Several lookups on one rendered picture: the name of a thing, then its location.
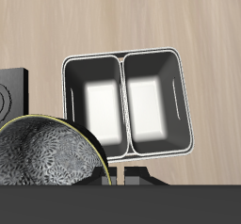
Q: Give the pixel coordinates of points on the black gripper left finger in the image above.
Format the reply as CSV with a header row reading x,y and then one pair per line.
x,y
108,175

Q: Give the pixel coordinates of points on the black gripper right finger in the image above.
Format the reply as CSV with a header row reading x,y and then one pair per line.
x,y
135,175

